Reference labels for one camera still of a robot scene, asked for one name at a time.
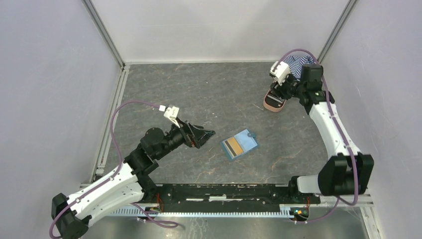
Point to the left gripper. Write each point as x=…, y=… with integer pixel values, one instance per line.
x=195, y=135

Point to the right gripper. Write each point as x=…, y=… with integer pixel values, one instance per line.
x=279, y=89

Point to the pink card box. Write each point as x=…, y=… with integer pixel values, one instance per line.
x=273, y=103

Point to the orange credit card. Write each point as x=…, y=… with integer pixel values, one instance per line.
x=233, y=147

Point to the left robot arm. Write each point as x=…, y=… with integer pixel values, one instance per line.
x=128, y=183

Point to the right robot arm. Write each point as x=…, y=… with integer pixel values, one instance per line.
x=348, y=170

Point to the striped blue white cloth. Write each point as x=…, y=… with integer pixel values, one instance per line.
x=296, y=64

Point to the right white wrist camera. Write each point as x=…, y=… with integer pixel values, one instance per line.
x=279, y=71

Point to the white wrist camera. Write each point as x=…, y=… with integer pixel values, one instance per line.
x=170, y=113
x=279, y=71

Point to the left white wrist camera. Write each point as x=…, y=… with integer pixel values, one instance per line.
x=170, y=113

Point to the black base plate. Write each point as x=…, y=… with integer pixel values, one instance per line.
x=226, y=198

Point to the aluminium frame rail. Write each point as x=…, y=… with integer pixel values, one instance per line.
x=364, y=200

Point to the light blue cable duct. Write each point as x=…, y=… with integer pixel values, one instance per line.
x=132, y=211

